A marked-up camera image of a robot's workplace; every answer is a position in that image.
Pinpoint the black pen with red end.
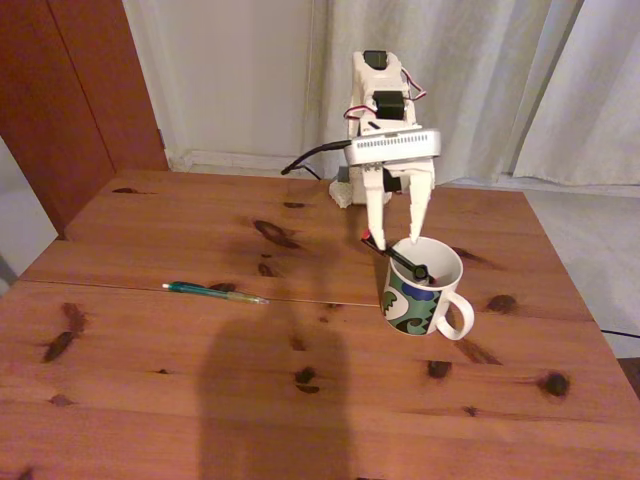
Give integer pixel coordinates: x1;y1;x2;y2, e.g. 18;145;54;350
360;230;432;286

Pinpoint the green clear pen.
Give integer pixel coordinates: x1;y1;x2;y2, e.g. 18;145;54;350
162;282;270;306

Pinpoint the white mug with green pattern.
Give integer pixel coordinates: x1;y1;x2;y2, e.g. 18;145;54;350
380;235;476;342

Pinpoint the white curtain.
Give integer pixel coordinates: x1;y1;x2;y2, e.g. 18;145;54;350
299;0;586;189
514;0;640;189

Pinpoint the dark brown furniture piece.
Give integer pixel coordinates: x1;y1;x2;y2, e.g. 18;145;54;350
615;356;640;401

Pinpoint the brown wooden cabinet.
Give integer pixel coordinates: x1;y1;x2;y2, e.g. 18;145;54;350
0;0;169;236

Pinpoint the silver camera box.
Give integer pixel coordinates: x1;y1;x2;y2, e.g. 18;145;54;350
347;128;444;166

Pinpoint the black camera cable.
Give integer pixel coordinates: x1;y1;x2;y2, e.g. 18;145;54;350
280;141;354;176

